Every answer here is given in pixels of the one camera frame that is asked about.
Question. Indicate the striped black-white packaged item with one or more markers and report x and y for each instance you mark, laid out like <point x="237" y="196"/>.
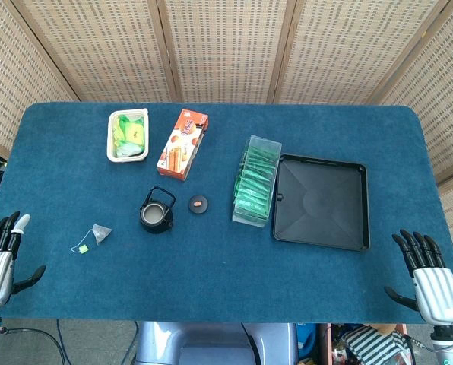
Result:
<point x="371" y="342"/>

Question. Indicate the blue felt table cover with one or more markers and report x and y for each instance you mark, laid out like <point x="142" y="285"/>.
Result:
<point x="211" y="266"/>

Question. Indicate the cream plastic container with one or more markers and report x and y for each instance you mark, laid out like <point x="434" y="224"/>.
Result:
<point x="127" y="159"/>

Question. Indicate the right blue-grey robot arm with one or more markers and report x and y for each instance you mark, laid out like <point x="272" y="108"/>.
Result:
<point x="448" y="346"/>

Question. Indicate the black teapot lid orange knob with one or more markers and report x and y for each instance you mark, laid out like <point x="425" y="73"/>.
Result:
<point x="203" y="207"/>

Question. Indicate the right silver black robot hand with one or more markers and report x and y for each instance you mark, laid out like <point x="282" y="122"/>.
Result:
<point x="437" y="292"/>

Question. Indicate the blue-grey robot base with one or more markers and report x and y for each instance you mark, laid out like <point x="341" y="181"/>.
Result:
<point x="211" y="342"/>

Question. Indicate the clear box green packets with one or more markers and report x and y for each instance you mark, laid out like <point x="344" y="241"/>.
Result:
<point x="266" y="146"/>

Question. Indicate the black square plastic tray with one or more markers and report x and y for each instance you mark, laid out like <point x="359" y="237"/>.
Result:
<point x="321" y="201"/>

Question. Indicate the bright green packet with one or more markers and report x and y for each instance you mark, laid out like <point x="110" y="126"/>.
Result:
<point x="123" y="119"/>

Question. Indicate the pale green white packet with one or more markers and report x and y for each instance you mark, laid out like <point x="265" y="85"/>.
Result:
<point x="127" y="149"/>

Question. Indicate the pyramid tea bag with tag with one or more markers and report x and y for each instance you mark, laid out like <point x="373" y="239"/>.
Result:
<point x="101" y="232"/>

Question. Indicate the yellow-green plastic packet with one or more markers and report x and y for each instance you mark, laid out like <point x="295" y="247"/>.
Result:
<point x="135" y="133"/>

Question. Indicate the blue plastic bin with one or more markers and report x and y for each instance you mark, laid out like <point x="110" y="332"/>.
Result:
<point x="306" y="338"/>

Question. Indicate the orange biscuit box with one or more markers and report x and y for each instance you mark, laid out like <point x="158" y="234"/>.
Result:
<point x="181" y="148"/>

